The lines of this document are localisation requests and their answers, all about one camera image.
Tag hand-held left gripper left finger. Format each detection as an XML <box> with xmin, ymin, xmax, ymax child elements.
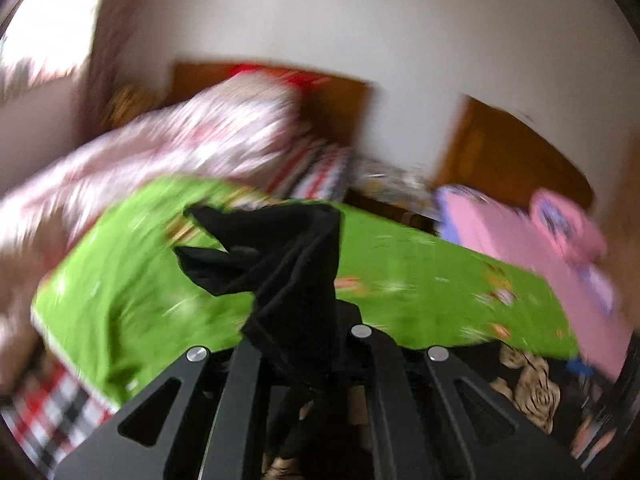
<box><xmin>54</xmin><ymin>340</ymin><xmax>273</xmax><ymax>480</ymax></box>

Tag padded brown wooden headboard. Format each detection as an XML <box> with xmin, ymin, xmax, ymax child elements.
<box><xmin>434</xmin><ymin>94</ymin><xmax>597</xmax><ymax>212</ymax></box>

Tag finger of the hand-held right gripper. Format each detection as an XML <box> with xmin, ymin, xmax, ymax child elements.
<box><xmin>567</xmin><ymin>352</ymin><xmax>601</xmax><ymax>379</ymax></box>

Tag black rose print pants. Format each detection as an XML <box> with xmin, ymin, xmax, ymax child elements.
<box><xmin>265</xmin><ymin>342</ymin><xmax>557</xmax><ymax>480</ymax></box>

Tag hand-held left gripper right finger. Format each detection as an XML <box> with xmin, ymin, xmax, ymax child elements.
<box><xmin>339</xmin><ymin>304</ymin><xmax>587</xmax><ymax>480</ymax></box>

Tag red pillow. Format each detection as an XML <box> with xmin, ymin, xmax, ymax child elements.
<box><xmin>229</xmin><ymin>63</ymin><xmax>332</xmax><ymax>92</ymax></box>

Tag green printed bed sheet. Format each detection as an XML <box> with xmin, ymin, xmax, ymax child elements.
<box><xmin>31</xmin><ymin>175</ymin><xmax>582</xmax><ymax>409</ymax></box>

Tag purple pillow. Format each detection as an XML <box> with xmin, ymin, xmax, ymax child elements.
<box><xmin>582</xmin><ymin>260</ymin><xmax>622</xmax><ymax>317</ymax></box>

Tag plain black pants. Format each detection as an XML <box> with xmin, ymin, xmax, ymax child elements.
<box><xmin>172</xmin><ymin>202</ymin><xmax>352</xmax><ymax>461</ymax></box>

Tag patterned nightstand cloth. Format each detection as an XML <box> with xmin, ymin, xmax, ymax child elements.
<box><xmin>350</xmin><ymin>159</ymin><xmax>437</xmax><ymax>213</ymax></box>

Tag window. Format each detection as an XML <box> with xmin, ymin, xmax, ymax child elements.
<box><xmin>0</xmin><ymin>0</ymin><xmax>112</xmax><ymax>82</ymax></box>

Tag red white patterned bed sheet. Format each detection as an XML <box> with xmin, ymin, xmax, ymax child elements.
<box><xmin>289</xmin><ymin>141</ymin><xmax>352</xmax><ymax>202</ymax></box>

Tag white pink patterned quilt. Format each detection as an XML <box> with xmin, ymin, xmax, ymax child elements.
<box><xmin>0</xmin><ymin>72</ymin><xmax>312</xmax><ymax>273</ymax></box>

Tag plain brown wooden headboard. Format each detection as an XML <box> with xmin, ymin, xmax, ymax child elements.
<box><xmin>169</xmin><ymin>61</ymin><xmax>374</xmax><ymax>202</ymax></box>

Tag pink patterned curtain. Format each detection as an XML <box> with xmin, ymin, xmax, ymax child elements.
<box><xmin>79</xmin><ymin>0</ymin><xmax>142</xmax><ymax>113</ymax></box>

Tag folded pink floral quilt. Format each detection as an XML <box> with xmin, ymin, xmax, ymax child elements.
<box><xmin>529</xmin><ymin>187</ymin><xmax>609</xmax><ymax>267</ymax></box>

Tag pink bed sheet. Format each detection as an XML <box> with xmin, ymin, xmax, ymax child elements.
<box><xmin>434</xmin><ymin>184</ymin><xmax>634</xmax><ymax>382</ymax></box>

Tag red black plaid cloth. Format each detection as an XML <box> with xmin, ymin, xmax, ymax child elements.
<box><xmin>0</xmin><ymin>359</ymin><xmax>117</xmax><ymax>477</ymax></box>

